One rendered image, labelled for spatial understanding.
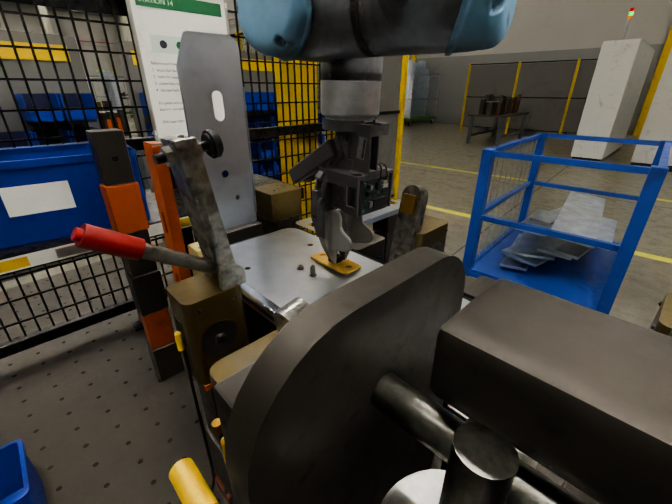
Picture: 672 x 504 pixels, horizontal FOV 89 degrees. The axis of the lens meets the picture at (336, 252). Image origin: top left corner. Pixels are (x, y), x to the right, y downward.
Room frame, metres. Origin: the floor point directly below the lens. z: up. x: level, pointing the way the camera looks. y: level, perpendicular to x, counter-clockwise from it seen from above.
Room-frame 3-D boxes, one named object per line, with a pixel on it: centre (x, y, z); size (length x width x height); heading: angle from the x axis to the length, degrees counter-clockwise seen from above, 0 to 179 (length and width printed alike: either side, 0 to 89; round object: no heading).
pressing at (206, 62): (0.66, 0.21, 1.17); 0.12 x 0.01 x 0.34; 134
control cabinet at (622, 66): (7.46, -5.53, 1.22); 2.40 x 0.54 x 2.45; 136
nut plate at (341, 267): (0.49, 0.00, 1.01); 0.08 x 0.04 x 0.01; 44
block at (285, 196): (0.75, 0.13, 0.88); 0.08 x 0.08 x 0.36; 44
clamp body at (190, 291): (0.33, 0.16, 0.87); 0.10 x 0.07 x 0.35; 134
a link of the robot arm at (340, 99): (0.48, -0.02, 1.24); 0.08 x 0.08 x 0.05
